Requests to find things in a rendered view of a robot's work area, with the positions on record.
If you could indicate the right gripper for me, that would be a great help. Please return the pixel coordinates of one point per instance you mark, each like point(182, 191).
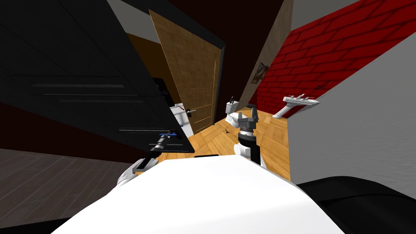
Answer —
point(247, 124)

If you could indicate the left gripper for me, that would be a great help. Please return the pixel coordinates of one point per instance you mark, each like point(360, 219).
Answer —
point(164, 139)

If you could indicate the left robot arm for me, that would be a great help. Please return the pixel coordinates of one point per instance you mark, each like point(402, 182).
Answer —
point(148, 160)

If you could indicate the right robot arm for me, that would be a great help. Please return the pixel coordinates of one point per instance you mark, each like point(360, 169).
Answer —
point(252, 148)

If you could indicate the white toilet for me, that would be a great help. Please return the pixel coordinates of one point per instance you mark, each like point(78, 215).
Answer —
point(232, 114)

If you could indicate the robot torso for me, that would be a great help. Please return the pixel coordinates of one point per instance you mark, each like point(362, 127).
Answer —
point(201, 198)

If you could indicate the brown wooden door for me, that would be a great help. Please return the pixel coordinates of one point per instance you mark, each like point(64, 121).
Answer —
point(191, 68)

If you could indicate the black door leaf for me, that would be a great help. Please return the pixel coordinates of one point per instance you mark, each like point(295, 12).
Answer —
point(81, 74)

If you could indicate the dark framed wall picture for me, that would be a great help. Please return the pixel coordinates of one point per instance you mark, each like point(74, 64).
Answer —
point(260, 73)

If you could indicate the white wall sink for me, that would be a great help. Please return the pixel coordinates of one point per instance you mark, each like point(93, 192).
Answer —
point(297, 101)

